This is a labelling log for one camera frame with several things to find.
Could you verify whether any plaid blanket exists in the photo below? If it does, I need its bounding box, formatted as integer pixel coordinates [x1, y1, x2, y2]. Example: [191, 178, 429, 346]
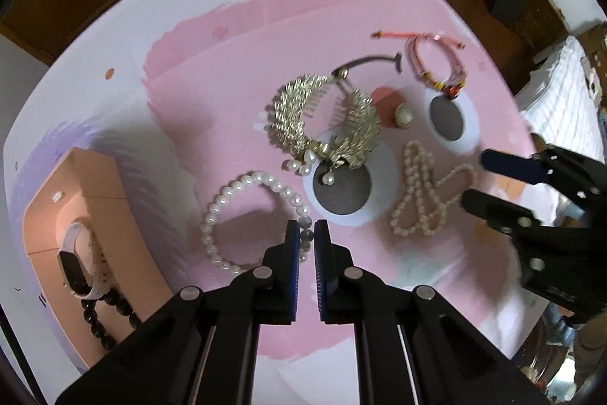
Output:
[516, 34, 607, 147]

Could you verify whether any person's blue jeans leg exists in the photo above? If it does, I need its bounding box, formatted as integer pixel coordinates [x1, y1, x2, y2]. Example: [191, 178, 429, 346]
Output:
[541, 303, 580, 346]

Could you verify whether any black bead bracelet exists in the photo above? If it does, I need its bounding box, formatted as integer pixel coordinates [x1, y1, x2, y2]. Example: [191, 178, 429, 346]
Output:
[80, 288, 144, 351]

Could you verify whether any white pearl necklace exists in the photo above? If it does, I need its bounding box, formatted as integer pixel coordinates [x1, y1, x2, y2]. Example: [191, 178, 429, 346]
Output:
[388, 140, 477, 238]

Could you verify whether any orange paper box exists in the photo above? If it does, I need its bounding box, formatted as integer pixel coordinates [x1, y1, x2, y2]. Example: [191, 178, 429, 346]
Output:
[21, 148, 159, 373]

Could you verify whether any round pearl brooch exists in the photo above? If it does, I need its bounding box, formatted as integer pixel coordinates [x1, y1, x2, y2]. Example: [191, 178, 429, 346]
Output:
[393, 102, 415, 130]

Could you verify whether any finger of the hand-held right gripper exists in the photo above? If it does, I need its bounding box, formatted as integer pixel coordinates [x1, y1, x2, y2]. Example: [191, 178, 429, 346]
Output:
[480, 149, 553, 186]
[461, 189, 542, 241]

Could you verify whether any wooden drawer cabinet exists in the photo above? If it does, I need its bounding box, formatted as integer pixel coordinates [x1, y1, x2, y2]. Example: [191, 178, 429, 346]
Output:
[514, 0, 570, 55]

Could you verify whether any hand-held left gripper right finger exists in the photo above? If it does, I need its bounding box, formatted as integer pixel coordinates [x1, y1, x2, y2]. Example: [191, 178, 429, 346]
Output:
[314, 219, 547, 405]

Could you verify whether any red woven bracelet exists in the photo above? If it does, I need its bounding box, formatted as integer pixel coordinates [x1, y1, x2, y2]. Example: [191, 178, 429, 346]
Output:
[372, 30, 468, 98]

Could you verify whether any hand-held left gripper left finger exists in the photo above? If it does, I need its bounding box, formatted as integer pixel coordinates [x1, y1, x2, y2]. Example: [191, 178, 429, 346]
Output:
[54, 220, 302, 405]

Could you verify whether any gold leaf hair comb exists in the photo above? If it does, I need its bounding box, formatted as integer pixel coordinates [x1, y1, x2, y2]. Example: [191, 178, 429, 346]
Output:
[264, 73, 381, 188]

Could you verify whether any white pearl bracelet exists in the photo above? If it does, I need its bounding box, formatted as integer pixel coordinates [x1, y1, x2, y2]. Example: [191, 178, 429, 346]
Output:
[200, 171, 315, 276]

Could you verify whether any white smart band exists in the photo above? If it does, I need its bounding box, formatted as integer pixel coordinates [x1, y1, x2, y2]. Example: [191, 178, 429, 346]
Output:
[57, 222, 113, 300]

